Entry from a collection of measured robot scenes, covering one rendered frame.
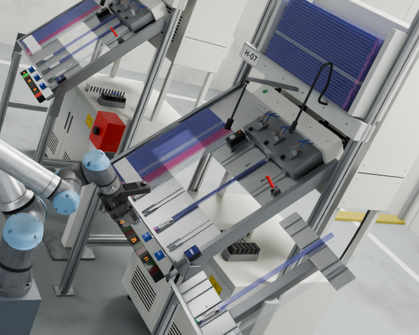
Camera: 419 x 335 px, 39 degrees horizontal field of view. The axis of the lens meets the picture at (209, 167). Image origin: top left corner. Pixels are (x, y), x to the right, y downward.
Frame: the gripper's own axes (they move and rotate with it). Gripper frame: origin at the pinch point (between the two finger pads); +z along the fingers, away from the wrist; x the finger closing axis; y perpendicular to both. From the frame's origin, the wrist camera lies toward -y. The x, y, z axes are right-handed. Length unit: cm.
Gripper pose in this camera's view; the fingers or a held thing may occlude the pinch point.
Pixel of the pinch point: (137, 221)
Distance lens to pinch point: 214.7
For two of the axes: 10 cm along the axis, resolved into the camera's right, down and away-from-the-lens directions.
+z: 2.7, 6.8, 6.8
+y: -8.3, 5.2, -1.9
